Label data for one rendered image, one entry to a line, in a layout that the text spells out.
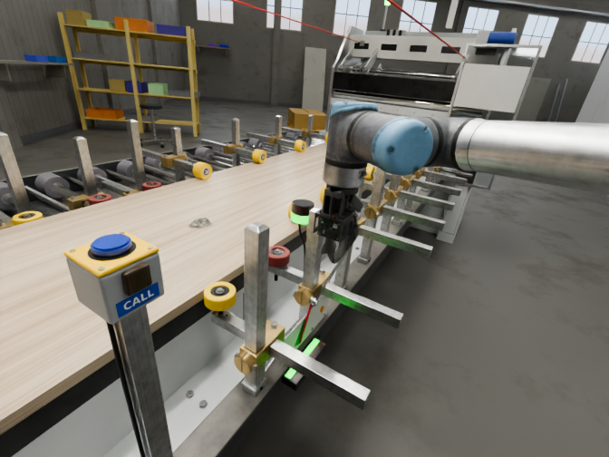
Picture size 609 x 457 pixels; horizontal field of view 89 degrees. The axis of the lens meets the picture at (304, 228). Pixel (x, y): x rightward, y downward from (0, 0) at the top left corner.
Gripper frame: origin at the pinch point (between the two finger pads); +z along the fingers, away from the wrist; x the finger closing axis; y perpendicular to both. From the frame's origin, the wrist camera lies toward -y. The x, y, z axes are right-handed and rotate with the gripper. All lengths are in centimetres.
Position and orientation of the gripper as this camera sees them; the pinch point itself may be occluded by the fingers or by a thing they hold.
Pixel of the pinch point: (335, 257)
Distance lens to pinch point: 79.9
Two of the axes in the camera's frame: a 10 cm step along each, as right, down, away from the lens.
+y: -5.2, 3.4, -7.8
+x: 8.5, 3.0, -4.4
